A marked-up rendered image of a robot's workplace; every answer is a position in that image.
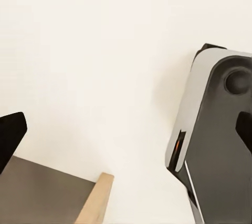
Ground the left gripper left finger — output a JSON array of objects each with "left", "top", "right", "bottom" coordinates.
[{"left": 0, "top": 111, "right": 27, "bottom": 174}]

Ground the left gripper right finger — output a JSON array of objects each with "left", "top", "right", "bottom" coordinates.
[{"left": 235, "top": 111, "right": 252, "bottom": 154}]

